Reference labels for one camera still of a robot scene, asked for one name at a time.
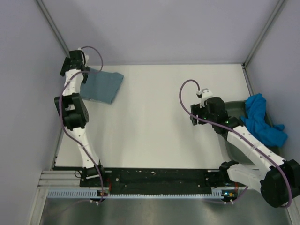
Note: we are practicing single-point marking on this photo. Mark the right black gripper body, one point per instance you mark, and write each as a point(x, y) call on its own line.
point(203, 113)

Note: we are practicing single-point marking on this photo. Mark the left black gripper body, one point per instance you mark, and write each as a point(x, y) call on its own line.
point(66, 63)

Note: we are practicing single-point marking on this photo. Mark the grey-blue t shirt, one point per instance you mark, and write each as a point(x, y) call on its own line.
point(101, 86)

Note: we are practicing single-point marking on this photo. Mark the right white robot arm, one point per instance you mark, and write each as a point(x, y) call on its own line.
point(276, 179)

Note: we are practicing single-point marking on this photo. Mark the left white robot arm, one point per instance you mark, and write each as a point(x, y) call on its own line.
point(73, 113)

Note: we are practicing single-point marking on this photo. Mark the grey plastic bin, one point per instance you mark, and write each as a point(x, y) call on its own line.
point(229, 151)

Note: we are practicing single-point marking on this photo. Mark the bright blue t shirt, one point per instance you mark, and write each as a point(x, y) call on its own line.
point(271, 136)

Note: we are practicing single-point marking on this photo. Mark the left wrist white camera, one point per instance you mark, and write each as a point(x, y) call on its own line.
point(84, 55)

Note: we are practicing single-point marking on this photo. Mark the wrist white camera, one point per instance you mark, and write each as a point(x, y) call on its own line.
point(204, 95)
point(84, 55)

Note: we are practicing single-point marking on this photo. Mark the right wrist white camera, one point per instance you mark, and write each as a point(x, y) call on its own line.
point(204, 95)

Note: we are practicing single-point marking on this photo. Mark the left aluminium frame post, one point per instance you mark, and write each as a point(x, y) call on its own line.
point(53, 27)

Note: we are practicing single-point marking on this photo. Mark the aluminium frame post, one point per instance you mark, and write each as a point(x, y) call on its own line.
point(53, 27)
point(266, 29)

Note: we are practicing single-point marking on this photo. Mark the right aluminium frame post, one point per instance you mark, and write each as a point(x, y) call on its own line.
point(266, 29)

